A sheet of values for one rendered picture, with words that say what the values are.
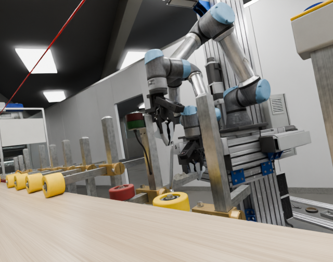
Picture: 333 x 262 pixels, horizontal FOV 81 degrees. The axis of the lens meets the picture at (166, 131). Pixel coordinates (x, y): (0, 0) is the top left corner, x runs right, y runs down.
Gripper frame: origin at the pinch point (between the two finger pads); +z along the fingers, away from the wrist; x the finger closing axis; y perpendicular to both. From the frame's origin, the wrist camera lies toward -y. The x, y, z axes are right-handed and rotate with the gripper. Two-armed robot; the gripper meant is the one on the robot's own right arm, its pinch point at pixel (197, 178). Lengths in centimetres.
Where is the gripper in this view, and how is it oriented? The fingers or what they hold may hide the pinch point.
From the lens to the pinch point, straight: 98.5
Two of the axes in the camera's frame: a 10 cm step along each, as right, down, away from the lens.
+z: 1.6, 9.9, -0.4
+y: 6.7, -0.8, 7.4
